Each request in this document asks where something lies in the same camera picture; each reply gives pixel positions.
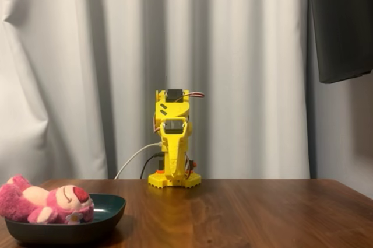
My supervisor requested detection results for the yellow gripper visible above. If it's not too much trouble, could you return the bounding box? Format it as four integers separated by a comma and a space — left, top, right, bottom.
159, 116, 193, 178

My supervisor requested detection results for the pink strawberry bear plush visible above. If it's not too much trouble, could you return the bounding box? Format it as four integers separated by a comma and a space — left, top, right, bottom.
0, 174, 96, 225

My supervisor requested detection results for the dark green square bin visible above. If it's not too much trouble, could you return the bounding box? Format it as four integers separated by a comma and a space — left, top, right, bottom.
4, 193, 127, 245

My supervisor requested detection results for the white pleated curtain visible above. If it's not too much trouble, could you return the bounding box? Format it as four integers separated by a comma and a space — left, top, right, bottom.
0, 0, 319, 211

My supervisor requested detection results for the black power cable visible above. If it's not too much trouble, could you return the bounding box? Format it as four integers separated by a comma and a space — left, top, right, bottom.
139, 152, 163, 180

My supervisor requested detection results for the red white servo wire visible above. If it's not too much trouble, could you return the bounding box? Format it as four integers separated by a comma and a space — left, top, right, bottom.
153, 110, 161, 134
181, 91, 205, 100

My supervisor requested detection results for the white power cable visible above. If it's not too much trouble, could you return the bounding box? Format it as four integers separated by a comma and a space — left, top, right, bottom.
114, 142, 163, 180

